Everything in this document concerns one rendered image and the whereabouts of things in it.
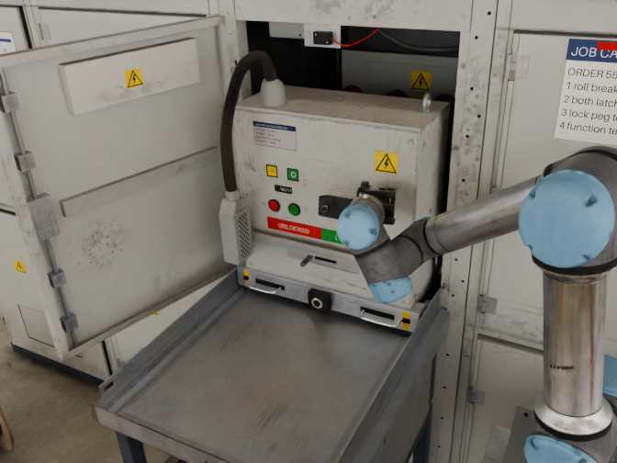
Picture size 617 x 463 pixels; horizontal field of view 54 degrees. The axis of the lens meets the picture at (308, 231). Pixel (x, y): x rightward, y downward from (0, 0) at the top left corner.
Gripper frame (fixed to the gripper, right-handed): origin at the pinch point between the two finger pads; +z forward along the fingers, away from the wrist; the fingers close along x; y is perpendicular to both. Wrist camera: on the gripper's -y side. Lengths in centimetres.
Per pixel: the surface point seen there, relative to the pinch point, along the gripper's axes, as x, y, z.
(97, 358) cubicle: -88, -119, 72
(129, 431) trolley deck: -51, -48, -30
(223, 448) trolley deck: -48, -24, -34
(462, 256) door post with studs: -16.9, 22.9, 14.4
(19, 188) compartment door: 2, -72, -26
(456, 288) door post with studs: -26.5, 22.2, 17.1
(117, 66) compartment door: 28, -57, -8
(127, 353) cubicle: -80, -101, 65
